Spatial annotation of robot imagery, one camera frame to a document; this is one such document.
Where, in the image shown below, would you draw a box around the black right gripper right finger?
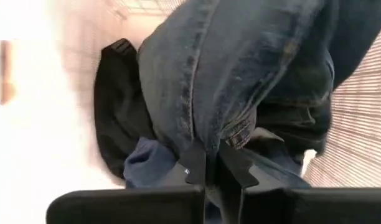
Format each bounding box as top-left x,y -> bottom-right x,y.
218,141 -> 381,224

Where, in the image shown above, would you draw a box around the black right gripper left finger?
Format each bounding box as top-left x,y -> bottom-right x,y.
46,146 -> 207,224

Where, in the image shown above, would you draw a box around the navy blue garment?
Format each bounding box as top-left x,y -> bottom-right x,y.
123,136 -> 181,189

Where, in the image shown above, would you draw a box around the black garment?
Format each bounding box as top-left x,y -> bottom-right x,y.
93,37 -> 157,180

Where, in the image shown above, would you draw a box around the dark denim jeans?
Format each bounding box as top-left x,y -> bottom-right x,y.
137,0 -> 381,224

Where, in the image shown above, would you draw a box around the white perforated laundry basket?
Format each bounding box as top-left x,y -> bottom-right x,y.
0,0 -> 381,224

